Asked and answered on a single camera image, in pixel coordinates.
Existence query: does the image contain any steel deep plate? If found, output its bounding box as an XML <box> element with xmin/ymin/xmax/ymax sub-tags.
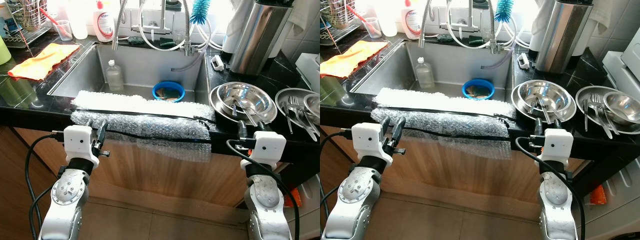
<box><xmin>575</xmin><ymin>86</ymin><xmax>640</xmax><ymax>126</ymax></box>
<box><xmin>209</xmin><ymin>82</ymin><xmax>278</xmax><ymax>126</ymax></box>
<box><xmin>511</xmin><ymin>80</ymin><xmax>577</xmax><ymax>123</ymax></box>
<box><xmin>275</xmin><ymin>88</ymin><xmax>321</xmax><ymax>128</ymax></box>

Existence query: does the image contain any white red soap bottle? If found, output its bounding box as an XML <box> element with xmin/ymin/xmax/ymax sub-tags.
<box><xmin>402</xmin><ymin>0</ymin><xmax>425</xmax><ymax>41</ymax></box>
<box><xmin>93</xmin><ymin>0</ymin><xmax>116</xmax><ymax>43</ymax></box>

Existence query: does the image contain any clear plastic cup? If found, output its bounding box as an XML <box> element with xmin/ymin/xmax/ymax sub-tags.
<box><xmin>362</xmin><ymin>17</ymin><xmax>382</xmax><ymax>40</ymax></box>
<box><xmin>54</xmin><ymin>20</ymin><xmax>73</xmax><ymax>42</ymax></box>

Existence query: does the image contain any blue bottle brush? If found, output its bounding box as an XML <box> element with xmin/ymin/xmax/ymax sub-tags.
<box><xmin>495</xmin><ymin>0</ymin><xmax>515</xmax><ymax>23</ymax></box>
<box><xmin>190</xmin><ymin>0</ymin><xmax>211</xmax><ymax>26</ymax></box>

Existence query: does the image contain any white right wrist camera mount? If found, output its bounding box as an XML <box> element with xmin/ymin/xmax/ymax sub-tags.
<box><xmin>537</xmin><ymin>128</ymin><xmax>574</xmax><ymax>168</ymax></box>
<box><xmin>240</xmin><ymin>131</ymin><xmax>287</xmax><ymax>171</ymax></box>

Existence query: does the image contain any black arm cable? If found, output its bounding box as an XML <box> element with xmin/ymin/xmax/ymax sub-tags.
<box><xmin>320</xmin><ymin>129</ymin><xmax>355</xmax><ymax>206</ymax></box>
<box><xmin>515</xmin><ymin>136</ymin><xmax>587</xmax><ymax>240</ymax></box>
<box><xmin>25</xmin><ymin>131</ymin><xmax>66</xmax><ymax>240</ymax></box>
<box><xmin>226</xmin><ymin>139</ymin><xmax>301</xmax><ymax>240</ymax></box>

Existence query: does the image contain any blue plastic bowl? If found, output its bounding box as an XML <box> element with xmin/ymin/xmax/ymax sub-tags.
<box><xmin>152</xmin><ymin>81</ymin><xmax>186</xmax><ymax>103</ymax></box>
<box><xmin>462</xmin><ymin>78</ymin><xmax>496</xmax><ymax>101</ymax></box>

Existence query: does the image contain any green plastic container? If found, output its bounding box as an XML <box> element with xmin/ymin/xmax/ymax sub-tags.
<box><xmin>0</xmin><ymin>35</ymin><xmax>12</xmax><ymax>66</ymax></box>

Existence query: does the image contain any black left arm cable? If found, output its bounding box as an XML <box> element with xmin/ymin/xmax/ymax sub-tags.
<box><xmin>25</xmin><ymin>131</ymin><xmax>66</xmax><ymax>240</ymax></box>
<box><xmin>320</xmin><ymin>129</ymin><xmax>355</xmax><ymax>206</ymax></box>

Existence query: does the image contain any clear plastic bottle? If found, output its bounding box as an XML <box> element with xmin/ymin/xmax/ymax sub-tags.
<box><xmin>416</xmin><ymin>56</ymin><xmax>435</xmax><ymax>90</ymax></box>
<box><xmin>106</xmin><ymin>60</ymin><xmax>124</xmax><ymax>92</ymax></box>

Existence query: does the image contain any orange cloth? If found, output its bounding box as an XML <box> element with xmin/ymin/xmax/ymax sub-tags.
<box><xmin>320</xmin><ymin>40</ymin><xmax>390</xmax><ymax>78</ymax></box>
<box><xmin>7</xmin><ymin>42</ymin><xmax>81</xmax><ymax>82</ymax></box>

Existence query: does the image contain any large steel bowl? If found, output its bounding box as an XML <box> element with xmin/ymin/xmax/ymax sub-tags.
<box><xmin>517</xmin><ymin>80</ymin><xmax>573</xmax><ymax>116</ymax></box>
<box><xmin>216</xmin><ymin>82</ymin><xmax>273</xmax><ymax>118</ymax></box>

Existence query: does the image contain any tall steel cylinder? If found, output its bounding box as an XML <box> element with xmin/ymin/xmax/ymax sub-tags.
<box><xmin>229</xmin><ymin>0</ymin><xmax>295</xmax><ymax>76</ymax></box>
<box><xmin>534</xmin><ymin>0</ymin><xmax>594</xmax><ymax>75</ymax></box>

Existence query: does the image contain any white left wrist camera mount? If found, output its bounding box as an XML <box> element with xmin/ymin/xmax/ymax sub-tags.
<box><xmin>63</xmin><ymin>125</ymin><xmax>101</xmax><ymax>167</ymax></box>
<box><xmin>351</xmin><ymin>122</ymin><xmax>393</xmax><ymax>166</ymax></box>

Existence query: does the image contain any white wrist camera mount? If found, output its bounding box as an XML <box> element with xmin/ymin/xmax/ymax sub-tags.
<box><xmin>537</xmin><ymin>128</ymin><xmax>574</xmax><ymax>168</ymax></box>
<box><xmin>240</xmin><ymin>131</ymin><xmax>287</xmax><ymax>171</ymax></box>
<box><xmin>63</xmin><ymin>125</ymin><xmax>101</xmax><ymax>167</ymax></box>
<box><xmin>351</xmin><ymin>122</ymin><xmax>393</xmax><ymax>166</ymax></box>

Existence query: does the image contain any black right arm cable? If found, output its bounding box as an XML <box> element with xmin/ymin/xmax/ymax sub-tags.
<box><xmin>226</xmin><ymin>139</ymin><xmax>301</xmax><ymax>240</ymax></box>
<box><xmin>515</xmin><ymin>136</ymin><xmax>587</xmax><ymax>240</ymax></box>

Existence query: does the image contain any stainless steel sink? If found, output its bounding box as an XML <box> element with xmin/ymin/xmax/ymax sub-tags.
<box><xmin>350</xmin><ymin>40</ymin><xmax>516</xmax><ymax>103</ymax></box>
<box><xmin>47</xmin><ymin>42</ymin><xmax>211</xmax><ymax>106</ymax></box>

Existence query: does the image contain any wire dish rack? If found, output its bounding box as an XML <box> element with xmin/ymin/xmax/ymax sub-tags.
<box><xmin>0</xmin><ymin>0</ymin><xmax>53</xmax><ymax>48</ymax></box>
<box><xmin>320</xmin><ymin>0</ymin><xmax>363</xmax><ymax>46</ymax></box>

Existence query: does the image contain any small steel bowl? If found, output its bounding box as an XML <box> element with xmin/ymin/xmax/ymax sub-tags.
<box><xmin>302</xmin><ymin>93</ymin><xmax>321</xmax><ymax>118</ymax></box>
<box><xmin>602</xmin><ymin>91</ymin><xmax>640</xmax><ymax>125</ymax></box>

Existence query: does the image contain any flexible steel faucet hose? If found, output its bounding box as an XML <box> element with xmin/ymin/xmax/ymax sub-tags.
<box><xmin>419</xmin><ymin>0</ymin><xmax>436</xmax><ymax>49</ymax></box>
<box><xmin>112</xmin><ymin>0</ymin><xmax>128</xmax><ymax>52</ymax></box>

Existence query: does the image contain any orange plastic item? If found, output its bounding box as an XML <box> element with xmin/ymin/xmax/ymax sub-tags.
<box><xmin>287</xmin><ymin>187</ymin><xmax>302</xmax><ymax>208</ymax></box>
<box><xmin>590</xmin><ymin>185</ymin><xmax>607</xmax><ymax>205</ymax></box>

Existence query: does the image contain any red plastic stick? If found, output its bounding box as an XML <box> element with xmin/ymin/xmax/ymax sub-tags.
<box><xmin>39</xmin><ymin>6</ymin><xmax>66</xmax><ymax>31</ymax></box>
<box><xmin>346</xmin><ymin>5</ymin><xmax>373</xmax><ymax>28</ymax></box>

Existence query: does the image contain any steel faucet tap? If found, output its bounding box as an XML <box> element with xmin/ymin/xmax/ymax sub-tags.
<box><xmin>131</xmin><ymin>0</ymin><xmax>176</xmax><ymax>36</ymax></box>
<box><xmin>440</xmin><ymin>0</ymin><xmax>483</xmax><ymax>33</ymax></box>

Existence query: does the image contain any wooden sink cabinet front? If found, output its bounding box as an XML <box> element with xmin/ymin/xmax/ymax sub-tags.
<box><xmin>320</xmin><ymin>125</ymin><xmax>591</xmax><ymax>221</ymax></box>
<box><xmin>0</xmin><ymin>125</ymin><xmax>286</xmax><ymax>211</ymax></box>

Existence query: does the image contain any steel gooseneck faucet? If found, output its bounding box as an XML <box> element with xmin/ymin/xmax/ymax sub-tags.
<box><xmin>182</xmin><ymin>0</ymin><xmax>195</xmax><ymax>56</ymax></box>
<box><xmin>487</xmin><ymin>0</ymin><xmax>503</xmax><ymax>55</ymax></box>

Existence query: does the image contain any translucent plastic bottle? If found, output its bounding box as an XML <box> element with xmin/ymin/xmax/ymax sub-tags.
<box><xmin>380</xmin><ymin>0</ymin><xmax>398</xmax><ymax>37</ymax></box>
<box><xmin>70</xmin><ymin>0</ymin><xmax>90</xmax><ymax>41</ymax></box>

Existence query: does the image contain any bubble wrap sheet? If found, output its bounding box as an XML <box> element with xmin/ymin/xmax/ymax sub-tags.
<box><xmin>371</xmin><ymin>87</ymin><xmax>516</xmax><ymax>161</ymax></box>
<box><xmin>70</xmin><ymin>90</ymin><xmax>217</xmax><ymax>163</ymax></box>

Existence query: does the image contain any white blue detergent bottle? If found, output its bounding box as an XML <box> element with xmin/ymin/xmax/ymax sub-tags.
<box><xmin>529</xmin><ymin>0</ymin><xmax>556</xmax><ymax>51</ymax></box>
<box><xmin>222</xmin><ymin>0</ymin><xmax>256</xmax><ymax>53</ymax></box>

